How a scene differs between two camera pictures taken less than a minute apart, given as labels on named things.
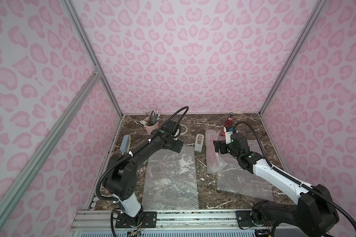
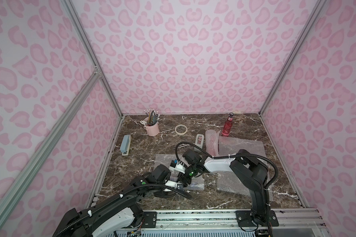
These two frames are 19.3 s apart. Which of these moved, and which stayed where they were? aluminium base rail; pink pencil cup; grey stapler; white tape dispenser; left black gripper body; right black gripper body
Moved: left black gripper body; right black gripper body
Stayed: aluminium base rail; pink pencil cup; white tape dispenser; grey stapler
